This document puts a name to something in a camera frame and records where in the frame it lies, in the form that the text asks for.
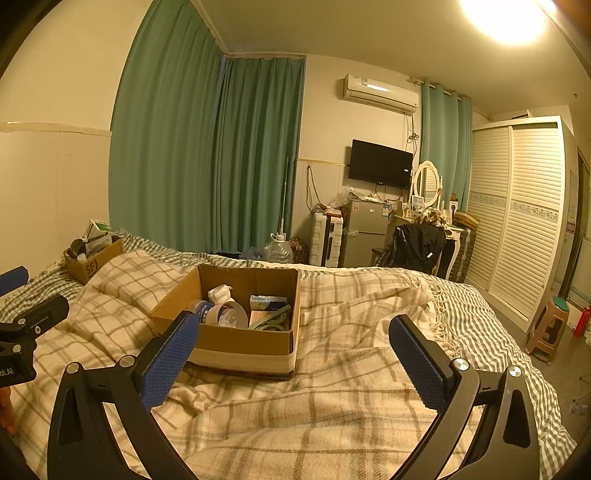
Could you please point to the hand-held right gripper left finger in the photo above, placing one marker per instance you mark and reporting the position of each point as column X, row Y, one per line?
column 171, row 362

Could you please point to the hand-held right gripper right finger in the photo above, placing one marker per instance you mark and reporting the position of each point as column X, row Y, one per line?
column 422, row 364

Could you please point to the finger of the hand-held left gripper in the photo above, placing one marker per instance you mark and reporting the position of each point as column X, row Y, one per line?
column 11, row 279
column 39, row 314

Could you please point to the clear cotton swab jar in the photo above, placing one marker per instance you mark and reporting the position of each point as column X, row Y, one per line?
column 201, row 310

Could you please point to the large cardboard box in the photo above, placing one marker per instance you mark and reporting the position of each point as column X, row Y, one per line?
column 240, row 344

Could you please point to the grey tape roll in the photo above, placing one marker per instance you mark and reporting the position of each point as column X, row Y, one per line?
column 227, row 315

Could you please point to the white tissue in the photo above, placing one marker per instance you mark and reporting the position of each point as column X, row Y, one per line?
column 219, row 293

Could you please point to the person's left hand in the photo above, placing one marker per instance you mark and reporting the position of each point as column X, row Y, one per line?
column 5, row 413

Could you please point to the small printed cardboard box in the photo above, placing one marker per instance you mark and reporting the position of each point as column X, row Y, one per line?
column 87, row 267

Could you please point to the black round container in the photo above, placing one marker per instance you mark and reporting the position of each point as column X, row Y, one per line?
column 77, row 247

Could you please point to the green white carton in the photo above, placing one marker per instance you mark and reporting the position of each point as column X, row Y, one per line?
column 98, row 228

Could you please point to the black jacket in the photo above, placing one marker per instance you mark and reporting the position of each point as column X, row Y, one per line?
column 411, row 249

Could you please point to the dark ribbed suitcase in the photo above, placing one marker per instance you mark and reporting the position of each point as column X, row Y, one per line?
column 464, row 251

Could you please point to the brown plastic stool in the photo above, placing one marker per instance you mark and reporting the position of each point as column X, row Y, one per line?
column 549, row 327

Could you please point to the beige plaid blanket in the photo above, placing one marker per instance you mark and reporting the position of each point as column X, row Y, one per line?
column 300, row 415

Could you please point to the crumpled clear plastic bottle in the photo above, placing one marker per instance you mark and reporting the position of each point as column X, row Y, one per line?
column 256, row 253

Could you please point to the silver small fridge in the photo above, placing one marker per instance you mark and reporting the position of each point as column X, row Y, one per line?
column 367, row 235

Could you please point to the beige fluffy item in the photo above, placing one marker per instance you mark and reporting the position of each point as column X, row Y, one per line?
column 434, row 216

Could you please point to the white ribbed suitcase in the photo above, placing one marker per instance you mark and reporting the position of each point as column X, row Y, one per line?
column 328, row 240

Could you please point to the clear water jug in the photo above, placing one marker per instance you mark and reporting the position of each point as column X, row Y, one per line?
column 279, row 249

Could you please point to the red fire extinguisher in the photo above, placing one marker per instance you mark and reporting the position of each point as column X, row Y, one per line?
column 582, row 323

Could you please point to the brown patterned bag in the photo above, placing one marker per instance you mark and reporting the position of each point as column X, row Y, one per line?
column 300, row 251

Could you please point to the white louvred wardrobe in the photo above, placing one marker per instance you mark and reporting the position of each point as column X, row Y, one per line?
column 517, row 221

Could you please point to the white oval vanity mirror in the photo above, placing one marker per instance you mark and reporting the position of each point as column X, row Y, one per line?
column 427, row 182

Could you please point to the clear plastic bag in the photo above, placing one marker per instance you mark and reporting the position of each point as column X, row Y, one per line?
column 341, row 198

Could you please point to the white pole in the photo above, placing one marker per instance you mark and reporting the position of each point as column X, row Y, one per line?
column 282, row 198

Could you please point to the pale green curtain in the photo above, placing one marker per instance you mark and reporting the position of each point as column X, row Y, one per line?
column 445, row 143

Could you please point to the dark green curtain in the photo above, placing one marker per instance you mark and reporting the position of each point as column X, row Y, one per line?
column 194, row 138

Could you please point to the white air conditioner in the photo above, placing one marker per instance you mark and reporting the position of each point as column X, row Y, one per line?
column 381, row 92

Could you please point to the ceiling lamp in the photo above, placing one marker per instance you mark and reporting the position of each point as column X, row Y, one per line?
column 508, row 18

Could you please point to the black wall television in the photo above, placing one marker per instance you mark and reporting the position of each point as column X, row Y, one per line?
column 379, row 164

